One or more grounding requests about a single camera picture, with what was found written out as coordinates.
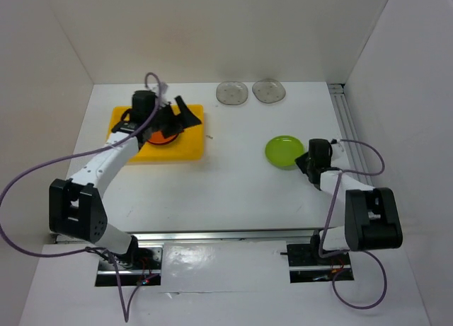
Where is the aluminium rail front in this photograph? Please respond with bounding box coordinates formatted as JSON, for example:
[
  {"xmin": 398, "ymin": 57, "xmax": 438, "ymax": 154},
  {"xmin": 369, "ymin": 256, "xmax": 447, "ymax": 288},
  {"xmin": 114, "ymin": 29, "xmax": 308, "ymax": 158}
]
[{"xmin": 51, "ymin": 226, "xmax": 321, "ymax": 245}]

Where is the green plate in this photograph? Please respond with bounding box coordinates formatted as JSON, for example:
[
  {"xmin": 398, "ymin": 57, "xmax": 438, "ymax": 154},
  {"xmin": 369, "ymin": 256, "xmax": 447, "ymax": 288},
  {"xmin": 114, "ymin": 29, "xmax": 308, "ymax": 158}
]
[{"xmin": 264, "ymin": 135, "xmax": 305, "ymax": 170}]

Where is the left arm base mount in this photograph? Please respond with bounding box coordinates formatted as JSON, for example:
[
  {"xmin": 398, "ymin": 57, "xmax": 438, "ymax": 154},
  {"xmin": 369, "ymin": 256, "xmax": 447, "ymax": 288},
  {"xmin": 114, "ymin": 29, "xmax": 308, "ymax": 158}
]
[{"xmin": 95, "ymin": 246, "xmax": 164, "ymax": 287}]

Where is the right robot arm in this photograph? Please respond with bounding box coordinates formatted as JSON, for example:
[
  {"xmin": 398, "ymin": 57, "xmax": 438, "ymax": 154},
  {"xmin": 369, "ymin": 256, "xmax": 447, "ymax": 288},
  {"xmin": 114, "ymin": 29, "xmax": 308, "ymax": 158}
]
[{"xmin": 295, "ymin": 139, "xmax": 403, "ymax": 264}]

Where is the clear glass plate right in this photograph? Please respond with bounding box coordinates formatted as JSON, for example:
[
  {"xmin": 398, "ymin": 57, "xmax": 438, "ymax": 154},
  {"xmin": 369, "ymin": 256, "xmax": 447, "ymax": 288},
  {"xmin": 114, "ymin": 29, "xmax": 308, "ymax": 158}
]
[{"xmin": 252, "ymin": 78, "xmax": 286, "ymax": 104}]

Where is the clear glass plate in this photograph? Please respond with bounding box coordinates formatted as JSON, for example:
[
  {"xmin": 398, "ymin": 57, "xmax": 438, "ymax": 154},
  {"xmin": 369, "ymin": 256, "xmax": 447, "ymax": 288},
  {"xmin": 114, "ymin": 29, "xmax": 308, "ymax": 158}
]
[
  {"xmin": 252, "ymin": 78, "xmax": 286, "ymax": 104},
  {"xmin": 216, "ymin": 81, "xmax": 248, "ymax": 106}
]

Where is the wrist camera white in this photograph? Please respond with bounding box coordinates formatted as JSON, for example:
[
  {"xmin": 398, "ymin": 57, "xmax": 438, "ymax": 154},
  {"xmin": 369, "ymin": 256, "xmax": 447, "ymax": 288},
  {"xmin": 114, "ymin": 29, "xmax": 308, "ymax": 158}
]
[
  {"xmin": 330, "ymin": 139, "xmax": 345, "ymax": 161},
  {"xmin": 152, "ymin": 83, "xmax": 168, "ymax": 107}
]

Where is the orange plate back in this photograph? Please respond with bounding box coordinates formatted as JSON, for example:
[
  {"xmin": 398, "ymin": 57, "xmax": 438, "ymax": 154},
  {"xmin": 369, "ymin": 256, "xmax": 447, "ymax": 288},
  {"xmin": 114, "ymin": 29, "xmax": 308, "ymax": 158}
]
[{"xmin": 148, "ymin": 132, "xmax": 178, "ymax": 146}]

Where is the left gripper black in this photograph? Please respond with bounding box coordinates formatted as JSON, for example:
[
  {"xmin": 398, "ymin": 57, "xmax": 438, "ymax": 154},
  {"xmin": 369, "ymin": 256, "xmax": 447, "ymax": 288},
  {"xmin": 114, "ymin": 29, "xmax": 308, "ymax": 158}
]
[{"xmin": 147, "ymin": 95, "xmax": 200, "ymax": 139}]

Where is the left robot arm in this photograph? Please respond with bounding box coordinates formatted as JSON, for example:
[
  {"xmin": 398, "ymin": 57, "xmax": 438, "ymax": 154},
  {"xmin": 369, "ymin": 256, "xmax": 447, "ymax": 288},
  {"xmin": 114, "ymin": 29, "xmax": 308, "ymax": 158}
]
[{"xmin": 49, "ymin": 90, "xmax": 202, "ymax": 269}]

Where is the aluminium rail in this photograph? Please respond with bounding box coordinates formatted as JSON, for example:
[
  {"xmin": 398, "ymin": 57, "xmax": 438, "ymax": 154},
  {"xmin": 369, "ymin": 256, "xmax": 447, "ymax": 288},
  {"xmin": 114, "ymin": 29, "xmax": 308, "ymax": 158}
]
[
  {"xmin": 327, "ymin": 83, "xmax": 369, "ymax": 173},
  {"xmin": 51, "ymin": 226, "xmax": 321, "ymax": 245}
]

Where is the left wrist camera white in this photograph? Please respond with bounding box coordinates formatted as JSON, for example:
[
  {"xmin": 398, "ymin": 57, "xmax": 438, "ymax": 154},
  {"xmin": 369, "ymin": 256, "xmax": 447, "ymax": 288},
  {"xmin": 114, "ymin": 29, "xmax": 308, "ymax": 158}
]
[{"xmin": 152, "ymin": 83, "xmax": 168, "ymax": 107}]

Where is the aluminium rail right side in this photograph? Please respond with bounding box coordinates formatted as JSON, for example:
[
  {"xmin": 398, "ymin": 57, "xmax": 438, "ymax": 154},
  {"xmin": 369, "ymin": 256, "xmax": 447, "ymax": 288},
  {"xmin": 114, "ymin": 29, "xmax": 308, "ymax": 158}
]
[{"xmin": 327, "ymin": 83, "xmax": 369, "ymax": 173}]

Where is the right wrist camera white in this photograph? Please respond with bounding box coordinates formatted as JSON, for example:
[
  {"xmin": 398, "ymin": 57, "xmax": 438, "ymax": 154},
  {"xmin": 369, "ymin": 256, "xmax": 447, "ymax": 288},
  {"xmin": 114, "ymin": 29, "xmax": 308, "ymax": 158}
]
[{"xmin": 330, "ymin": 139, "xmax": 345, "ymax": 161}]

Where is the clear glass plate left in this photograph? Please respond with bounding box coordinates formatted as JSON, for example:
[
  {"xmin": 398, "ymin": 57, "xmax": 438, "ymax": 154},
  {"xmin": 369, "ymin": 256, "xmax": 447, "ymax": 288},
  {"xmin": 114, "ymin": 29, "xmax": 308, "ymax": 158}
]
[{"xmin": 216, "ymin": 81, "xmax": 248, "ymax": 106}]

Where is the black plate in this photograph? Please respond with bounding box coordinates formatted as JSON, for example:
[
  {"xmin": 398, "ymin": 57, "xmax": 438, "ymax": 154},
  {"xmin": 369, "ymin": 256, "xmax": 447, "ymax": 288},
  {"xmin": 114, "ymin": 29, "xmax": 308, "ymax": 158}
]
[{"xmin": 148, "ymin": 134, "xmax": 179, "ymax": 146}]

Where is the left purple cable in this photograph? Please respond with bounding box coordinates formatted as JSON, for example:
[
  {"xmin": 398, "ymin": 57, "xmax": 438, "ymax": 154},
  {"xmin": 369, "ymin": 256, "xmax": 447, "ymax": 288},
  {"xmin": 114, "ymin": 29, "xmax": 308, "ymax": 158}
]
[{"xmin": 0, "ymin": 71, "xmax": 169, "ymax": 322}]

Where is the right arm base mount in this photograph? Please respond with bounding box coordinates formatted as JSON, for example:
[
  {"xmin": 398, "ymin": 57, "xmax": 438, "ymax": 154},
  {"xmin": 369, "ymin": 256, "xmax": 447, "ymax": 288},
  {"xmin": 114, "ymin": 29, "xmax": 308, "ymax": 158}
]
[{"xmin": 280, "ymin": 243, "xmax": 354, "ymax": 284}]

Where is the yellow plastic bin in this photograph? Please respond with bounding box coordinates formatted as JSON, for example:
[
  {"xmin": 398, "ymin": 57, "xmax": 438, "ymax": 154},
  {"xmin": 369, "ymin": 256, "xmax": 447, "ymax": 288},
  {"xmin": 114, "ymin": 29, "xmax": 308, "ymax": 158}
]
[{"xmin": 129, "ymin": 105, "xmax": 205, "ymax": 163}]

